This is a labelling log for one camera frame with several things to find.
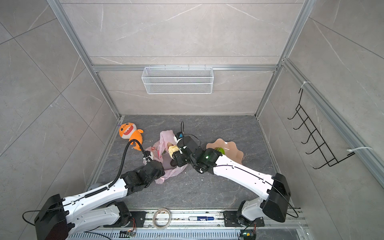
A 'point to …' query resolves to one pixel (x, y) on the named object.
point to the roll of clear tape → (157, 226)
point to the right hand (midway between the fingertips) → (177, 152)
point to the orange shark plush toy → (129, 131)
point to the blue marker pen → (193, 218)
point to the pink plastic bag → (159, 152)
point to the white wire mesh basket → (177, 80)
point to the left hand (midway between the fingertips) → (163, 163)
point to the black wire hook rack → (313, 133)
